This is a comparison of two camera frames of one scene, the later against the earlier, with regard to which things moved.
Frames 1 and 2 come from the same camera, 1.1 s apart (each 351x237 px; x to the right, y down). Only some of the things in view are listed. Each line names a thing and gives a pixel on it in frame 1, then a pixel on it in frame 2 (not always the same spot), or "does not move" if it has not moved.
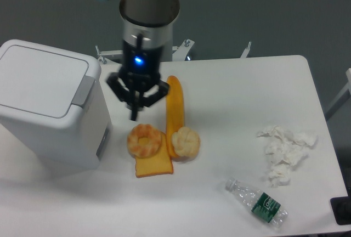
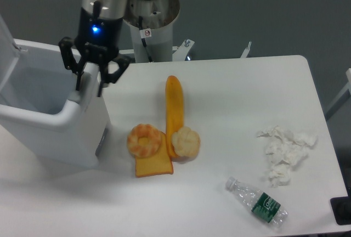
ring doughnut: [144, 141] does not move
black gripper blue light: [140, 71] -> [100, 36]
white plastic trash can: [54, 102] does not move
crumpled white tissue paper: [285, 150] does not move
